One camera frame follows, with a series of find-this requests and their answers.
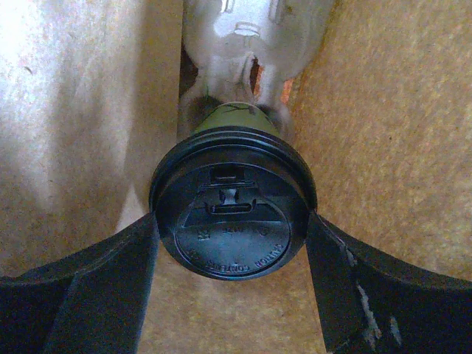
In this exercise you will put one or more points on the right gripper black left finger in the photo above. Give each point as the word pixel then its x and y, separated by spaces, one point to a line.
pixel 92 301

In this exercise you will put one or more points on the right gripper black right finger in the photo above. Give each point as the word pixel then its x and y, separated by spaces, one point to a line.
pixel 371 302

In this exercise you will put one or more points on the green brown paper bag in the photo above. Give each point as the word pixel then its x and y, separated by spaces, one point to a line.
pixel 382 116

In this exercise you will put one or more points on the green paper coffee cup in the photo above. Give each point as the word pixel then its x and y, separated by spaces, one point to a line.
pixel 237 114

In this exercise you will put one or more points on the brown pulp cup carrier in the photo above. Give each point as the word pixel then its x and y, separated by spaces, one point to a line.
pixel 245 52

